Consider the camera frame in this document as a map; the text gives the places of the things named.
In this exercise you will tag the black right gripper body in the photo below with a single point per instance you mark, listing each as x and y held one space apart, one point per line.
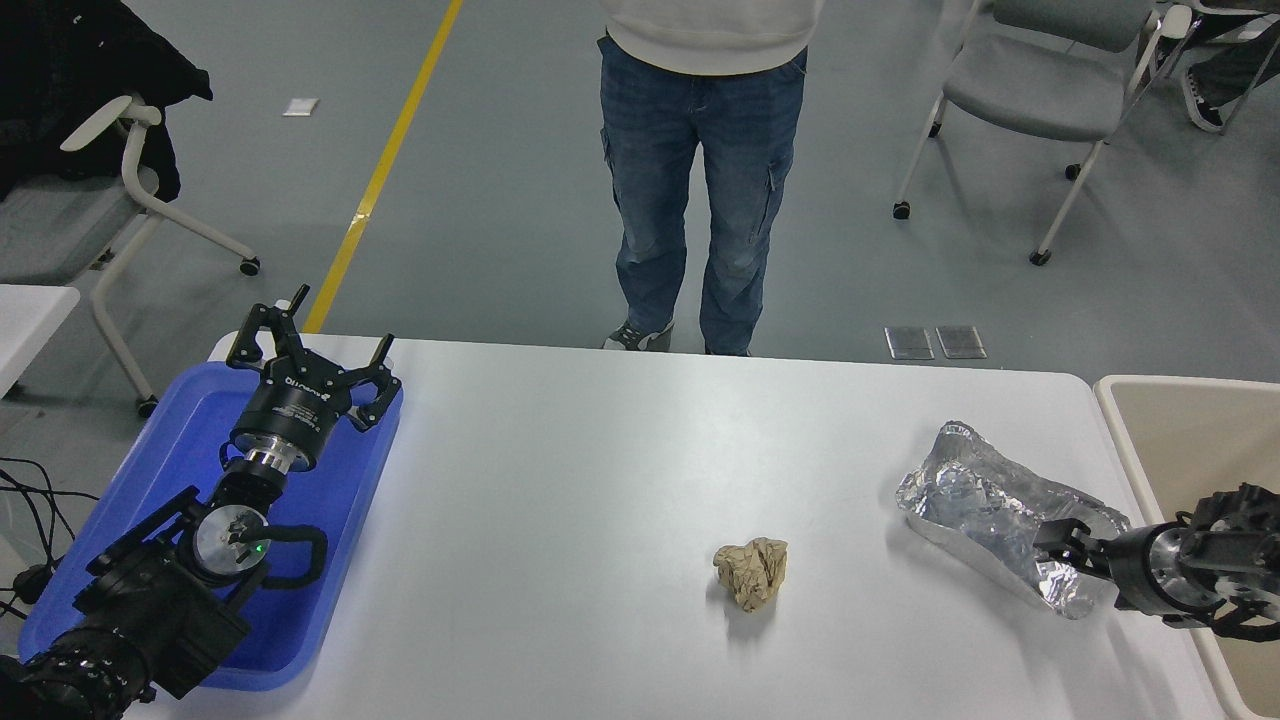
1132 570

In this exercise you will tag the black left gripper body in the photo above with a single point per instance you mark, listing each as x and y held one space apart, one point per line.
290 420

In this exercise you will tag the foil plate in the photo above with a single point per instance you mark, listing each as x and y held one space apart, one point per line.
960 490

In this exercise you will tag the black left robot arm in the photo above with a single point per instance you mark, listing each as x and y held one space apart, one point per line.
150 610

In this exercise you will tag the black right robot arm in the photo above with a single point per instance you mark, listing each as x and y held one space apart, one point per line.
1230 560

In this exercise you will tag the metal floor plate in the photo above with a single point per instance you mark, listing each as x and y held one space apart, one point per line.
909 343
961 342

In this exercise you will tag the blue plastic tray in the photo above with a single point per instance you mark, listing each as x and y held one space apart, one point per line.
330 520

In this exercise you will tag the large pale bin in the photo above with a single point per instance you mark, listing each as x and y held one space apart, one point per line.
1170 440

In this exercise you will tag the small white table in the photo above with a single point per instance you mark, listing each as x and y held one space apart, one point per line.
25 320

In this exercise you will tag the crumpled tan paper ball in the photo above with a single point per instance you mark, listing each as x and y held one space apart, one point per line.
752 572

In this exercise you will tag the person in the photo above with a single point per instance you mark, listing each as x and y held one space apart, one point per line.
650 150
1205 105

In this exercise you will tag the black jacket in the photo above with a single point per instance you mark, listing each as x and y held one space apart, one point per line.
60 60

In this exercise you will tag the grey chair white frame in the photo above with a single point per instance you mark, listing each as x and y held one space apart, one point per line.
1040 90
50 230

